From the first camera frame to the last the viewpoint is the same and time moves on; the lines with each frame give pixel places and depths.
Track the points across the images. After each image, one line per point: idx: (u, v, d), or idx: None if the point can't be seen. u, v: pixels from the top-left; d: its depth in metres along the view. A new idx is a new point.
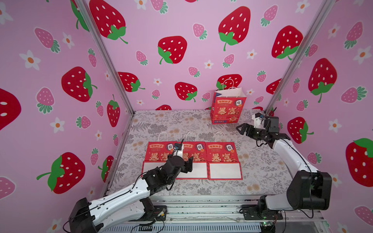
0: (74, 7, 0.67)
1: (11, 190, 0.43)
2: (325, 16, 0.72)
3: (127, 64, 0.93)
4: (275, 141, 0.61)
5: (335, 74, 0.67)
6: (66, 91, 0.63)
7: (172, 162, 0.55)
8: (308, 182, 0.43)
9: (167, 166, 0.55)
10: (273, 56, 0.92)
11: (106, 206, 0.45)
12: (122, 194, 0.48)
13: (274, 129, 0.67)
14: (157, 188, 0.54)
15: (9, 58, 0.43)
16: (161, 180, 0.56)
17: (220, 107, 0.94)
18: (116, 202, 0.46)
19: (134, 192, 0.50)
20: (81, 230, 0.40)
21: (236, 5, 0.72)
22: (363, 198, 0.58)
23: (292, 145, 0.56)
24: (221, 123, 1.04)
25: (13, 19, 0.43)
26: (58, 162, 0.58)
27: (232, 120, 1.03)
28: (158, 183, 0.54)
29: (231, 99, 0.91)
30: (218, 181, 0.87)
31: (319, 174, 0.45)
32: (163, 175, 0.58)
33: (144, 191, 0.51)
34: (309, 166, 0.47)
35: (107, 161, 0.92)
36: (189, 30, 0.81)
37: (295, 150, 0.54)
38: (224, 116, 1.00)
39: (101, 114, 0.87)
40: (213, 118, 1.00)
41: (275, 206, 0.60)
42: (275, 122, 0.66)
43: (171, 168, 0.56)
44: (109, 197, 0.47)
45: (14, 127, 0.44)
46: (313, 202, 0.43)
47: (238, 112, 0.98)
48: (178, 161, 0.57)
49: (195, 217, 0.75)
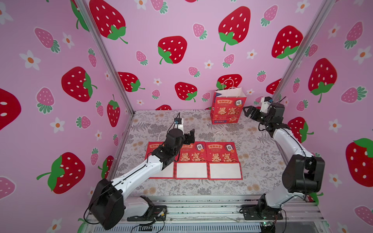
0: (74, 7, 0.67)
1: (11, 190, 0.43)
2: (325, 16, 0.72)
3: (127, 64, 0.93)
4: (275, 129, 0.65)
5: (335, 74, 0.67)
6: (66, 91, 0.63)
7: (171, 134, 0.59)
8: (301, 164, 0.46)
9: (168, 140, 0.60)
10: (273, 56, 0.92)
11: (129, 179, 0.46)
12: (140, 168, 0.51)
13: (276, 119, 0.68)
14: (167, 161, 0.59)
15: (9, 58, 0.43)
16: (168, 153, 0.60)
17: (220, 107, 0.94)
18: (138, 176, 0.48)
19: (150, 165, 0.53)
20: (114, 203, 0.41)
21: (236, 5, 0.72)
22: (363, 198, 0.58)
23: (292, 134, 0.59)
24: (221, 123, 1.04)
25: (13, 19, 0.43)
26: (58, 162, 0.58)
27: (232, 120, 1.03)
28: (166, 157, 0.58)
29: (230, 99, 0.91)
30: (218, 181, 0.87)
31: (313, 159, 0.48)
32: (168, 148, 0.63)
33: (158, 164, 0.55)
34: (305, 152, 0.50)
35: (107, 161, 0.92)
36: (189, 30, 0.81)
37: (294, 138, 0.57)
38: (224, 116, 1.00)
39: (101, 114, 0.87)
40: (213, 118, 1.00)
41: (276, 202, 0.60)
42: (279, 112, 0.67)
43: (172, 140, 0.58)
44: (128, 173, 0.48)
45: (14, 127, 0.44)
46: (306, 184, 0.47)
47: (238, 112, 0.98)
48: (176, 131, 0.60)
49: (195, 217, 0.75)
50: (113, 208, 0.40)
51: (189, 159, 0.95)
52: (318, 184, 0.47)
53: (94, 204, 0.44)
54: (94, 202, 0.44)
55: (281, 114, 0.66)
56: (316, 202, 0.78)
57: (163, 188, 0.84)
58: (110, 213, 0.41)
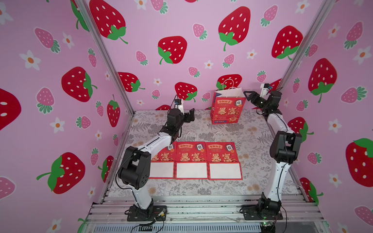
0: (74, 7, 0.67)
1: (11, 190, 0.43)
2: (325, 16, 0.72)
3: (127, 64, 0.93)
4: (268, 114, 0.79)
5: (335, 74, 0.67)
6: (66, 91, 0.63)
7: (171, 114, 0.69)
8: (283, 138, 0.60)
9: (170, 120, 0.69)
10: (273, 56, 0.92)
11: (150, 145, 0.56)
12: (156, 138, 0.62)
13: (273, 106, 0.80)
14: (173, 137, 0.69)
15: (9, 58, 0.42)
16: (172, 130, 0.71)
17: (220, 107, 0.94)
18: (156, 144, 0.58)
19: (161, 136, 0.65)
20: (144, 161, 0.49)
21: (236, 5, 0.72)
22: (363, 198, 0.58)
23: (281, 117, 0.72)
24: (221, 123, 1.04)
25: (13, 19, 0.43)
26: (58, 162, 0.58)
27: (232, 120, 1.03)
28: (172, 133, 0.68)
29: (231, 99, 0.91)
30: (218, 181, 0.87)
31: (294, 135, 0.61)
32: (172, 126, 0.72)
33: (166, 137, 0.65)
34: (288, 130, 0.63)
35: (107, 161, 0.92)
36: (189, 30, 0.81)
37: (282, 120, 0.70)
38: (224, 116, 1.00)
39: (101, 114, 0.87)
40: (213, 118, 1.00)
41: (272, 191, 0.65)
42: (276, 100, 0.77)
43: (174, 119, 0.67)
44: (148, 142, 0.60)
45: (13, 127, 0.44)
46: (285, 153, 0.61)
47: (238, 112, 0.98)
48: (176, 111, 0.70)
49: (194, 217, 0.75)
50: (144, 164, 0.49)
51: (189, 159, 0.95)
52: (296, 154, 0.60)
53: (125, 168, 0.51)
54: (125, 165, 0.50)
55: (278, 102, 0.77)
56: (316, 202, 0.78)
57: (163, 188, 0.84)
58: (142, 171, 0.49)
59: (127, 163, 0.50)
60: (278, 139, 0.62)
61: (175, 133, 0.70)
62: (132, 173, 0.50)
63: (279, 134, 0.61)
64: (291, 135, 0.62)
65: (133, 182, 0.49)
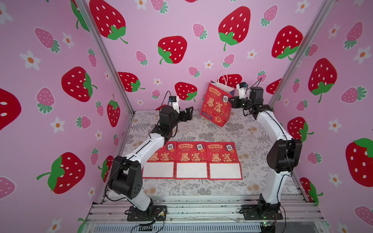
0: (74, 7, 0.67)
1: (11, 190, 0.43)
2: (325, 15, 0.72)
3: (126, 64, 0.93)
4: (258, 112, 0.68)
5: (335, 74, 0.67)
6: (66, 91, 0.63)
7: (163, 112, 0.63)
8: (283, 148, 0.51)
9: (162, 118, 0.64)
10: (273, 56, 0.92)
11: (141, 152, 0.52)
12: (147, 143, 0.56)
13: (258, 101, 0.71)
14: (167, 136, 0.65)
15: (9, 58, 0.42)
16: (165, 130, 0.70)
17: (210, 96, 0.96)
18: (148, 149, 0.54)
19: (154, 140, 0.59)
20: (135, 171, 0.45)
21: (236, 4, 0.72)
22: (363, 198, 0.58)
23: (273, 117, 0.62)
24: (208, 117, 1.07)
25: (13, 19, 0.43)
26: (58, 162, 0.58)
27: (217, 120, 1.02)
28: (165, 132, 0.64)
29: (220, 91, 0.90)
30: (218, 181, 0.87)
31: (293, 141, 0.53)
32: (164, 125, 0.67)
33: (160, 139, 0.60)
34: (286, 134, 0.56)
35: (107, 161, 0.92)
36: (189, 30, 0.81)
37: (275, 121, 0.61)
38: (211, 110, 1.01)
39: (101, 114, 0.87)
40: (202, 108, 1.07)
41: (272, 195, 0.63)
42: (259, 94, 0.70)
43: (166, 116, 0.62)
44: (139, 148, 0.54)
45: (14, 127, 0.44)
46: (286, 162, 0.54)
47: (223, 112, 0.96)
48: (168, 109, 0.64)
49: (194, 217, 0.75)
50: (135, 174, 0.45)
51: (189, 159, 0.95)
52: (296, 161, 0.54)
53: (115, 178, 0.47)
54: (115, 176, 0.47)
55: (262, 96, 0.70)
56: (316, 202, 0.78)
57: (163, 188, 0.84)
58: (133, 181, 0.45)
59: (116, 174, 0.47)
60: (279, 149, 0.52)
61: (168, 132, 0.65)
62: (122, 187, 0.47)
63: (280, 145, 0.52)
64: (291, 141, 0.53)
65: (126, 193, 0.46)
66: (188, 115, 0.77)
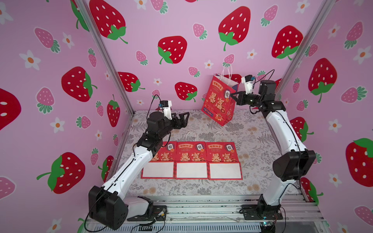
0: (74, 7, 0.67)
1: (10, 190, 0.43)
2: (325, 16, 0.72)
3: (126, 64, 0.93)
4: (271, 112, 0.58)
5: (335, 74, 0.67)
6: (66, 91, 0.63)
7: (152, 119, 0.55)
8: (295, 160, 0.46)
9: (150, 126, 0.55)
10: (273, 56, 0.92)
11: (122, 178, 0.45)
12: (129, 164, 0.48)
13: (268, 97, 0.62)
14: (156, 146, 0.56)
15: (10, 58, 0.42)
16: (154, 139, 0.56)
17: (212, 91, 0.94)
18: (130, 173, 0.46)
19: (139, 157, 0.51)
20: (113, 206, 0.39)
21: (236, 4, 0.72)
22: (363, 198, 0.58)
23: (287, 121, 0.54)
24: (209, 114, 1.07)
25: (13, 19, 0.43)
26: (58, 162, 0.58)
27: (217, 118, 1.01)
28: (153, 143, 0.56)
29: (222, 85, 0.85)
30: (218, 181, 0.87)
31: (306, 153, 0.48)
32: (153, 134, 0.58)
33: (146, 154, 0.52)
34: (298, 144, 0.49)
35: (107, 161, 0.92)
36: (189, 30, 0.81)
37: (289, 125, 0.53)
38: (213, 106, 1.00)
39: (101, 114, 0.87)
40: (204, 104, 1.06)
41: (274, 198, 0.61)
42: (271, 89, 0.60)
43: (154, 124, 0.53)
44: (120, 172, 0.46)
45: (14, 127, 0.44)
46: (294, 172, 0.49)
47: (224, 109, 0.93)
48: (158, 116, 0.56)
49: (194, 217, 0.75)
50: (113, 210, 0.39)
51: (189, 159, 0.95)
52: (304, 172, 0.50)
53: (93, 212, 0.42)
54: (93, 210, 0.42)
55: (273, 91, 0.60)
56: (316, 202, 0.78)
57: (163, 188, 0.84)
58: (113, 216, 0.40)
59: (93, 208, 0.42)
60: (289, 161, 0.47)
61: (157, 142, 0.56)
62: (104, 220, 0.42)
63: (291, 158, 0.47)
64: (302, 152, 0.48)
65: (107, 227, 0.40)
66: (182, 123, 0.68)
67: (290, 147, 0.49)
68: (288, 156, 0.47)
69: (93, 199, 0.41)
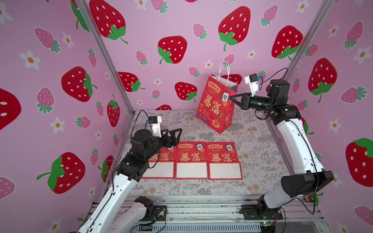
0: (74, 7, 0.67)
1: (10, 190, 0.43)
2: (325, 16, 0.72)
3: (126, 64, 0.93)
4: (283, 121, 0.49)
5: (335, 74, 0.67)
6: (66, 91, 0.63)
7: (136, 139, 0.48)
8: (308, 184, 0.41)
9: (135, 146, 0.48)
10: (273, 56, 0.92)
11: (98, 222, 0.40)
12: (107, 201, 0.42)
13: (280, 100, 0.52)
14: (141, 170, 0.49)
15: (10, 58, 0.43)
16: (139, 161, 0.50)
17: (209, 94, 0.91)
18: (108, 211, 0.41)
19: (118, 191, 0.44)
20: None
21: (236, 4, 0.72)
22: (363, 198, 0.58)
23: (302, 134, 0.47)
24: (204, 120, 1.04)
25: (13, 19, 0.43)
26: (58, 162, 0.58)
27: (214, 124, 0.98)
28: (137, 166, 0.48)
29: (219, 87, 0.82)
30: (218, 181, 0.87)
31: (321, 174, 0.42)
32: (137, 155, 0.51)
33: (128, 184, 0.45)
34: (315, 165, 0.43)
35: (107, 161, 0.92)
36: (189, 30, 0.81)
37: (304, 140, 0.46)
38: (209, 110, 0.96)
39: (101, 114, 0.87)
40: (199, 109, 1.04)
41: (275, 204, 0.60)
42: (283, 91, 0.50)
43: (139, 144, 0.47)
44: (97, 210, 0.41)
45: (15, 127, 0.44)
46: (308, 190, 0.43)
47: (221, 114, 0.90)
48: (143, 134, 0.49)
49: (194, 217, 0.75)
50: None
51: (189, 159, 0.95)
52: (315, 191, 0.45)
53: None
54: None
55: (286, 93, 0.51)
56: (316, 202, 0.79)
57: (163, 188, 0.84)
58: None
59: None
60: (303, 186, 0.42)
61: (141, 165, 0.49)
62: None
63: (307, 181, 0.41)
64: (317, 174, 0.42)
65: None
66: (173, 140, 0.60)
67: (306, 168, 0.43)
68: (303, 178, 0.42)
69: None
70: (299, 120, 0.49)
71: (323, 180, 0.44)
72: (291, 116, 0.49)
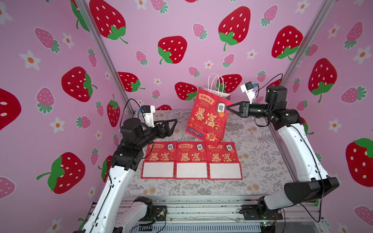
0: (74, 7, 0.67)
1: (10, 190, 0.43)
2: (325, 16, 0.72)
3: (126, 64, 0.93)
4: (285, 126, 0.48)
5: (335, 74, 0.67)
6: (66, 91, 0.63)
7: (126, 127, 0.46)
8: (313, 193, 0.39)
9: (127, 136, 0.47)
10: (273, 56, 0.92)
11: (102, 215, 0.39)
12: (108, 195, 0.41)
13: (279, 105, 0.52)
14: (136, 159, 0.48)
15: (10, 58, 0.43)
16: (132, 150, 0.49)
17: (200, 107, 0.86)
18: (110, 204, 0.40)
19: (117, 183, 0.43)
20: None
21: (236, 5, 0.72)
22: (363, 198, 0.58)
23: (305, 139, 0.46)
24: (196, 134, 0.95)
25: (13, 19, 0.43)
26: (58, 162, 0.58)
27: (209, 138, 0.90)
28: (131, 156, 0.47)
29: (214, 98, 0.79)
30: (218, 181, 0.87)
31: (328, 182, 0.41)
32: (130, 144, 0.50)
33: (126, 174, 0.45)
34: (320, 172, 0.42)
35: (107, 161, 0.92)
36: (190, 30, 0.81)
37: (307, 145, 0.45)
38: (202, 123, 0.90)
39: (101, 114, 0.87)
40: (190, 123, 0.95)
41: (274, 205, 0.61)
42: (280, 96, 0.50)
43: (131, 133, 0.46)
44: (99, 206, 0.40)
45: (15, 127, 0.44)
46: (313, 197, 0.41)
47: (217, 124, 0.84)
48: (132, 123, 0.48)
49: (194, 217, 0.75)
50: None
51: (189, 159, 0.95)
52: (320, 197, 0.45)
53: None
54: None
55: (283, 98, 0.50)
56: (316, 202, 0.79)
57: (163, 188, 0.84)
58: None
59: None
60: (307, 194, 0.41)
61: (135, 154, 0.48)
62: None
63: (312, 190, 0.39)
64: (323, 181, 0.41)
65: None
66: (166, 130, 0.58)
67: (311, 175, 0.41)
68: (308, 187, 0.40)
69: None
70: (301, 125, 0.47)
71: (329, 186, 0.42)
72: (292, 121, 0.48)
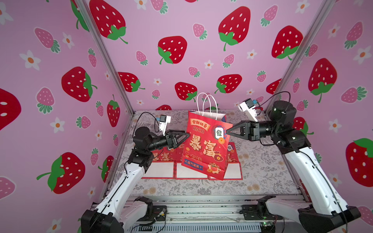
0: (74, 7, 0.67)
1: (11, 190, 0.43)
2: (324, 16, 0.73)
3: (126, 64, 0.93)
4: (294, 152, 0.44)
5: (335, 74, 0.67)
6: (66, 91, 0.63)
7: (137, 137, 0.54)
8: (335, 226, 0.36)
9: (138, 144, 0.54)
10: (273, 56, 0.92)
11: (115, 198, 0.44)
12: (122, 183, 0.48)
13: (285, 126, 0.46)
14: (148, 162, 0.57)
15: (10, 58, 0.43)
16: (144, 155, 0.58)
17: (194, 134, 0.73)
18: (124, 191, 0.46)
19: (131, 174, 0.51)
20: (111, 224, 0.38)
21: (236, 4, 0.72)
22: (363, 198, 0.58)
23: (317, 165, 0.42)
24: (195, 167, 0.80)
25: (13, 19, 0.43)
26: (58, 162, 0.58)
27: (211, 170, 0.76)
28: (144, 158, 0.56)
29: (208, 122, 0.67)
30: (218, 181, 0.87)
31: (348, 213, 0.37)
32: (142, 149, 0.57)
33: (138, 170, 0.52)
34: (339, 202, 0.38)
35: (107, 161, 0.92)
36: (190, 30, 0.81)
37: (321, 174, 0.41)
38: (199, 153, 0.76)
39: (101, 114, 0.87)
40: (185, 155, 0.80)
41: (273, 204, 0.62)
42: (289, 118, 0.45)
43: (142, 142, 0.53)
44: (112, 192, 0.45)
45: (15, 126, 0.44)
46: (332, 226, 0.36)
47: (217, 152, 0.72)
48: (142, 132, 0.55)
49: (195, 217, 0.75)
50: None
51: None
52: None
53: None
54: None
55: (291, 118, 0.44)
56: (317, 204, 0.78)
57: (163, 188, 0.84)
58: None
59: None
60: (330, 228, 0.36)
61: (148, 157, 0.57)
62: None
63: (335, 225, 0.36)
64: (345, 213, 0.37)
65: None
66: (173, 142, 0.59)
67: (330, 207, 0.38)
68: (330, 222, 0.36)
69: (88, 224, 0.39)
70: (310, 148, 0.44)
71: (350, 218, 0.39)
72: (299, 144, 0.44)
